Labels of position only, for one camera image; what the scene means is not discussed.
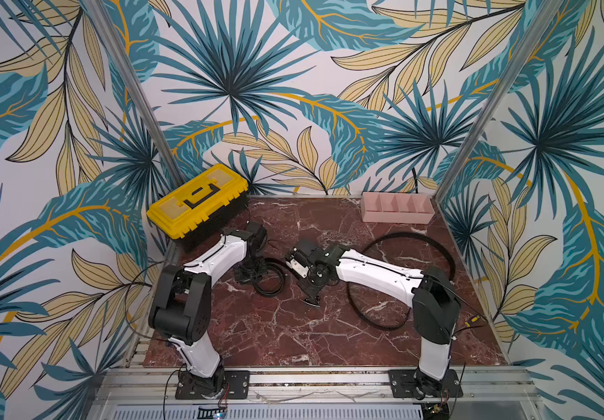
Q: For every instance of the yellow black screwdriver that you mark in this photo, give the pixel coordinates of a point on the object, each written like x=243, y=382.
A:
x=472, y=323

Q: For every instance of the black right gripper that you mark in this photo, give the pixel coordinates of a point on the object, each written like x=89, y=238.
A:
x=310, y=281

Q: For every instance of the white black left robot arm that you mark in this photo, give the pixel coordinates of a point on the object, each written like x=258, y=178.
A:
x=182, y=304

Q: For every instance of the right corner aluminium post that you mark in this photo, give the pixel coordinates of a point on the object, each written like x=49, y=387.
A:
x=522, y=53

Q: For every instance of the long black leather belt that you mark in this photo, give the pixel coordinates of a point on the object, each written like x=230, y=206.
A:
x=401, y=235

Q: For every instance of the black belt with buckle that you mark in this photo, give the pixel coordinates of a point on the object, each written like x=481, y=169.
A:
x=270, y=277

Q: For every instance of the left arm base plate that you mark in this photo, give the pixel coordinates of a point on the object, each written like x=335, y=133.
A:
x=232, y=384

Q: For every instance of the aluminium front rail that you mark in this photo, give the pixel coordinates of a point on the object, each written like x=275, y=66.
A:
x=319, y=393

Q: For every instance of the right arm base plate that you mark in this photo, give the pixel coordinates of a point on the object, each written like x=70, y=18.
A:
x=412, y=383

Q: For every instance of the pink plastic divided organizer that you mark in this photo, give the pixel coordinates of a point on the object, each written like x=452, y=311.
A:
x=389, y=207

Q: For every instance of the yellow black toolbox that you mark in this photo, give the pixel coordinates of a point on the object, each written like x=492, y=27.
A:
x=200, y=208

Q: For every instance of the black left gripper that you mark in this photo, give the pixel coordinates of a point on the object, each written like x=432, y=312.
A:
x=239, y=276

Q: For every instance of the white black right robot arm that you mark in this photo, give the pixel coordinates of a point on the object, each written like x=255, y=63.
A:
x=427, y=292

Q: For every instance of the left corner aluminium post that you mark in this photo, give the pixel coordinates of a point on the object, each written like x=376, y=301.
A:
x=110, y=38

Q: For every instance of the corner aluminium post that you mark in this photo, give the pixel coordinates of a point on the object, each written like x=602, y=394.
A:
x=110, y=38
x=522, y=53

